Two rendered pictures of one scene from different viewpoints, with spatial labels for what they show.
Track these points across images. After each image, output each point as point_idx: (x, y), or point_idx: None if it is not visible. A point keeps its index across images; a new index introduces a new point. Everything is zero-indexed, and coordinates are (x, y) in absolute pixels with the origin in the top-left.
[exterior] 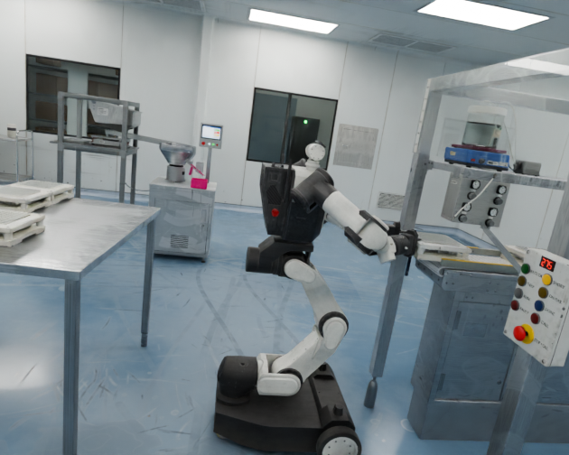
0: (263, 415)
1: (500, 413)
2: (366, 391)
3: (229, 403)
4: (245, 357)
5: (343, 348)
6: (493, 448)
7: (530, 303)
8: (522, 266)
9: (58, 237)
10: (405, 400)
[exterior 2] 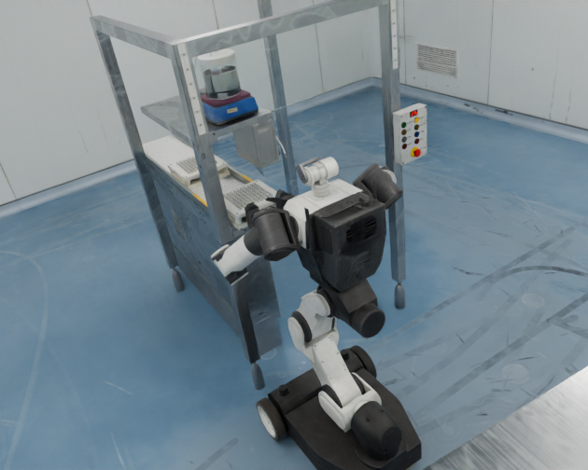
0: (388, 407)
1: (397, 206)
2: (236, 394)
3: (402, 435)
4: (371, 412)
5: (148, 446)
6: (399, 224)
7: (412, 137)
8: (403, 125)
9: None
10: (230, 365)
